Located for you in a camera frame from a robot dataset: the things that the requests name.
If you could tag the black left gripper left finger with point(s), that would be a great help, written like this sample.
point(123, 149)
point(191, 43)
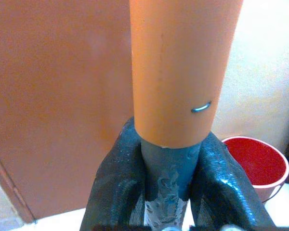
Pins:
point(115, 178)

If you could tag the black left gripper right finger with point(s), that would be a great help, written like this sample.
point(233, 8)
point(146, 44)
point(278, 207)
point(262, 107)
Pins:
point(221, 183)

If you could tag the red plastic bucket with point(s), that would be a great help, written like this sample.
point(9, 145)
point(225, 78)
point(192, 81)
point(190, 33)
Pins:
point(257, 163)

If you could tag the brown wooden door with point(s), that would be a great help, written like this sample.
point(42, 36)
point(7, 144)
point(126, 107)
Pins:
point(60, 101)

